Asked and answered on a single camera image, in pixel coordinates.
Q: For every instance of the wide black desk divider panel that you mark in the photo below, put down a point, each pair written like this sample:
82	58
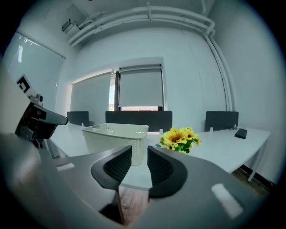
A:
138	120

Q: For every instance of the small black desk divider panel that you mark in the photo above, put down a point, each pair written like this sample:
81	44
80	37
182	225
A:
222	120
78	118

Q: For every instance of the white desk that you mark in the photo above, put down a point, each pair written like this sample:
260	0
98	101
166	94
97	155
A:
223	147

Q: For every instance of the white ceiling-mounted unit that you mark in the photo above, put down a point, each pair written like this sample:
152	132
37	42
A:
69	25

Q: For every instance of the grey glass wall panel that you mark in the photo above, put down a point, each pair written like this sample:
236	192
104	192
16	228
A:
33	64

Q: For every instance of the white plastic basket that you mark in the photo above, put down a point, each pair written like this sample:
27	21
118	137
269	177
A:
111	141

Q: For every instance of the white ceiling pipes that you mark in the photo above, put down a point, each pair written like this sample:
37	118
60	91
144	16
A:
147	16

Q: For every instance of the narrow grey roller blind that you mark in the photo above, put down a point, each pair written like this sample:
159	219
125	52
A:
140	87

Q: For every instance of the wide grey roller blind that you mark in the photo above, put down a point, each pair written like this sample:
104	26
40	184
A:
91	94

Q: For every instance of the black flat device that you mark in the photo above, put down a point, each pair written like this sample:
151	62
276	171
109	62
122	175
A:
241	133

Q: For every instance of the yellow artificial sunflowers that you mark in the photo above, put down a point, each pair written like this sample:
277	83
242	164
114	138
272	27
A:
176	138

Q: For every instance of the small grey gripper camera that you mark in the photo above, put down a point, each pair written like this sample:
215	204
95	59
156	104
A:
39	98

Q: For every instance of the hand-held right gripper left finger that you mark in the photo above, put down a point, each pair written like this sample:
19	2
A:
89	174

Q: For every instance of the dark window frame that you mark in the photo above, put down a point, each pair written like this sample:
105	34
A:
117	91

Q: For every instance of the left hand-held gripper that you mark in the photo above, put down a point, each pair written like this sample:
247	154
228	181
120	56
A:
33	129

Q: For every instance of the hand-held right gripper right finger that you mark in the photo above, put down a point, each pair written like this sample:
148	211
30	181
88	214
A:
201	190

